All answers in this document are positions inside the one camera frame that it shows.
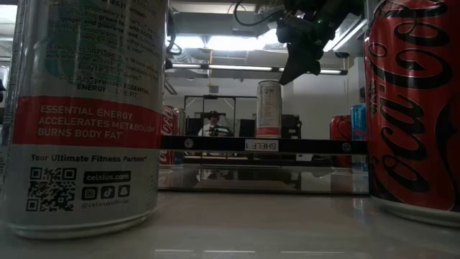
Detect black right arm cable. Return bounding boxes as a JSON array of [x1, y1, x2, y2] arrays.
[[233, 0, 287, 28]]

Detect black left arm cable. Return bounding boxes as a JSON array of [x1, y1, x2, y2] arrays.
[[165, 9, 183, 71]]

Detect red Coca-Cola can white script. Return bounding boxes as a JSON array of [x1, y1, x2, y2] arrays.
[[160, 104, 178, 167]]

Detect white Celsius can black lid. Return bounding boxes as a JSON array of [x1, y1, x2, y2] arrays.
[[256, 79, 282, 140], [0, 0, 170, 240]]

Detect black cabinet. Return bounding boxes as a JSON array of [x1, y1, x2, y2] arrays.
[[281, 114, 303, 140]]

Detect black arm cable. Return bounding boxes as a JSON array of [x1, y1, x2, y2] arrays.
[[165, 9, 183, 71], [233, 0, 287, 28]]

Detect black monitor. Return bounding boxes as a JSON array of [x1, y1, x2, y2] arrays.
[[186, 117, 204, 137], [238, 118, 257, 138]]

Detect wooden tray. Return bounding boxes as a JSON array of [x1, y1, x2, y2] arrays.
[[159, 94, 371, 196]]

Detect person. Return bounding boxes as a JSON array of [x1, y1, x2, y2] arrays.
[[197, 110, 231, 137]]

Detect bright ceiling light panel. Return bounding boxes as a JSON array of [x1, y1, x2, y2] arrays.
[[174, 33, 288, 52]]

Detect ceiling strip light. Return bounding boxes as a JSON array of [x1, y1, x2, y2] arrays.
[[279, 67, 349, 76], [171, 63, 275, 72], [321, 17, 367, 53]]

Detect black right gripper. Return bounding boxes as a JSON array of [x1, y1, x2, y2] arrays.
[[276, 6, 337, 86]]

